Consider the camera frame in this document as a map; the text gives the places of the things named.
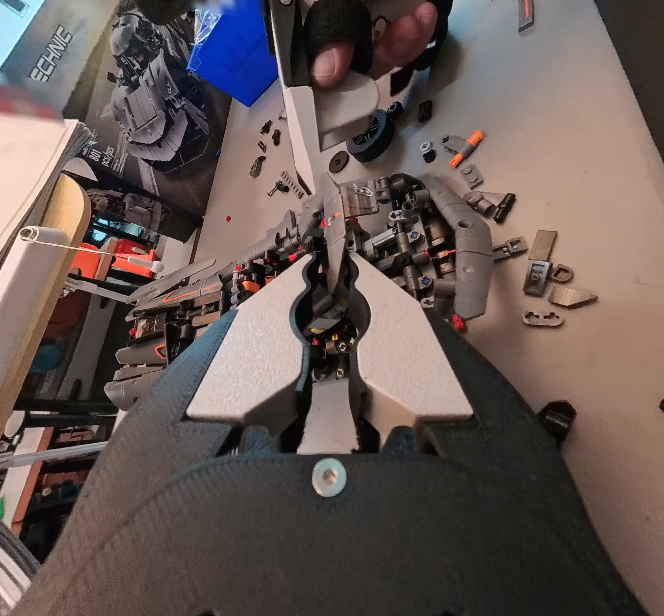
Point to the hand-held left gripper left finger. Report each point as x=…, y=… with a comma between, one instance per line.
x=244, y=361

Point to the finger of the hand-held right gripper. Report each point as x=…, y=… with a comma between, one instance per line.
x=302, y=128

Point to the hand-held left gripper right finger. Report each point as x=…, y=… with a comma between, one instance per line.
x=415, y=361

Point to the grey lego car model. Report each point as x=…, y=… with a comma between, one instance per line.
x=410, y=247

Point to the orange lego axle piece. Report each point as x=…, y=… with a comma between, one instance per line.
x=469, y=146

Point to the lego instruction booklet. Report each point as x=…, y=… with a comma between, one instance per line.
x=31, y=169

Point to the dark round lego disc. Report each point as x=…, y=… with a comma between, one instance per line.
x=337, y=164

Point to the grey lego gear rack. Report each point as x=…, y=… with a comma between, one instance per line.
x=293, y=184

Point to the dark grey lego connector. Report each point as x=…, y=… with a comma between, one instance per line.
x=257, y=166

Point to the black lego axle pin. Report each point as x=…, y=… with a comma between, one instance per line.
x=277, y=189

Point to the black lego wheel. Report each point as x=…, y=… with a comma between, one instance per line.
x=386, y=133

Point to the small black lego gear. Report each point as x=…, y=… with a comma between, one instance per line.
x=395, y=110

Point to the grey round lego stud piece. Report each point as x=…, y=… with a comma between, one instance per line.
x=427, y=148

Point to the grey oval lego liftarm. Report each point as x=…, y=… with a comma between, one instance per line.
x=543, y=318

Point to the grey lego slope tile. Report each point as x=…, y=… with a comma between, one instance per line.
x=537, y=278

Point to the black lego set box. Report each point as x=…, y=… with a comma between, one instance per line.
x=155, y=107

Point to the black curved lego piece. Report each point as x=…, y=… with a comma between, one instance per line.
x=557, y=418

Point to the dark grey lego wedge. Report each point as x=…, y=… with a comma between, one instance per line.
x=570, y=297

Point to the dark flat lego tile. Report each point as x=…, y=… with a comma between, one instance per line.
x=543, y=246

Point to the small grey lego plate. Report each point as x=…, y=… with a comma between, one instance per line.
x=473, y=175

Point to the blue storage bin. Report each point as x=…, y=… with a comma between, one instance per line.
x=233, y=65

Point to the clear plastic bag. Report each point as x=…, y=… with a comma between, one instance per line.
x=207, y=29

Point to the orange plastic crate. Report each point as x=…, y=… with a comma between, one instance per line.
x=103, y=258

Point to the grey tile with red stripe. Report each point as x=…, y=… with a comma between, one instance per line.
x=525, y=3

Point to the small black lego bracket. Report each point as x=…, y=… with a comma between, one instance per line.
x=425, y=111

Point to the dark grey lego frame plate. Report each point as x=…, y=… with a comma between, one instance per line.
x=511, y=245

